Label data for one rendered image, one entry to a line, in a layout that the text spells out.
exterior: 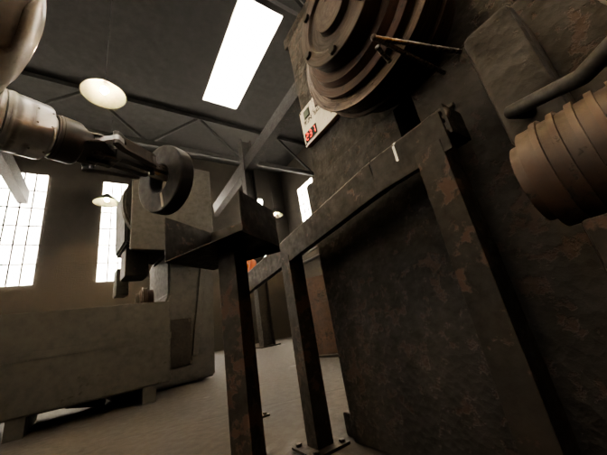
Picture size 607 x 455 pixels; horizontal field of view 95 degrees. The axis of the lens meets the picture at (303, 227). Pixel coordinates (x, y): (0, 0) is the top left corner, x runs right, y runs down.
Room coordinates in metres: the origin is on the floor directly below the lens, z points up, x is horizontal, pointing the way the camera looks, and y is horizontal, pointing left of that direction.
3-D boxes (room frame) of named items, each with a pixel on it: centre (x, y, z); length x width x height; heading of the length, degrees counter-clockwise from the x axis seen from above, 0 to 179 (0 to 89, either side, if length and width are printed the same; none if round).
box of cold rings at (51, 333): (2.40, 1.90, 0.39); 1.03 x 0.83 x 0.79; 130
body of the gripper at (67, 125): (0.40, 0.36, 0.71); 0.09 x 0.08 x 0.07; 152
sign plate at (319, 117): (0.92, -0.15, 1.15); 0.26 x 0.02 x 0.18; 36
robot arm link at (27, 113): (0.33, 0.39, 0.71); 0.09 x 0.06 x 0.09; 62
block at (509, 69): (0.39, -0.41, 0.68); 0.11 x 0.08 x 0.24; 126
